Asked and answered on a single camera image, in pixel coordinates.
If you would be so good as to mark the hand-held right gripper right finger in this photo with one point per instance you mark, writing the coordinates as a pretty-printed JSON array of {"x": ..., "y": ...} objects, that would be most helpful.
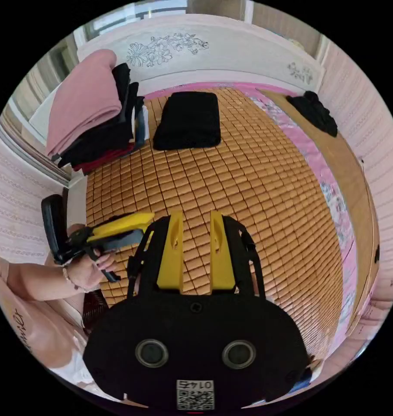
[{"x": 220, "y": 256}]

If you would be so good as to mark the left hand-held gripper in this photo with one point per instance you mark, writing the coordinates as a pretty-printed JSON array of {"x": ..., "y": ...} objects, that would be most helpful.
[{"x": 118, "y": 241}]

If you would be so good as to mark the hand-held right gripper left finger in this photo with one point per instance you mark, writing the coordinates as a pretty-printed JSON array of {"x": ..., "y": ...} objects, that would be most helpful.
[{"x": 172, "y": 253}]

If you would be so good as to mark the person's left forearm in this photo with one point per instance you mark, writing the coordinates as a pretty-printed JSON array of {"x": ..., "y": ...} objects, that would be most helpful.
[{"x": 40, "y": 281}]

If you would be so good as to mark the person's left hand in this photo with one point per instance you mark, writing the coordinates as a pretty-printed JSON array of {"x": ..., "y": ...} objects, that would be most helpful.
[{"x": 85, "y": 273}]

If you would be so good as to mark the bed with woven mat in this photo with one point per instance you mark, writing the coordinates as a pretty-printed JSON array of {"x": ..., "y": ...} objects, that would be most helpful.
[{"x": 241, "y": 182}]

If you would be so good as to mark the folded black garment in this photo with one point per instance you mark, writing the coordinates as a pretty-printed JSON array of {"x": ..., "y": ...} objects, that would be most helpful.
[{"x": 188, "y": 122}]

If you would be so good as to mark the pile of clothes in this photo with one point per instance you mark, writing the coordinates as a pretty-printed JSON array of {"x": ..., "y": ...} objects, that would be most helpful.
[{"x": 85, "y": 107}]

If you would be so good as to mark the person's body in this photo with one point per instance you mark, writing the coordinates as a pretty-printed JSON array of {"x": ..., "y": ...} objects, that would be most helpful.
[{"x": 30, "y": 331}]

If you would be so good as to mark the crumpled black garment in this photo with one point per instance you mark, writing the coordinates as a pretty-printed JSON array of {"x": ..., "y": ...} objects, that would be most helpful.
[{"x": 316, "y": 112}]

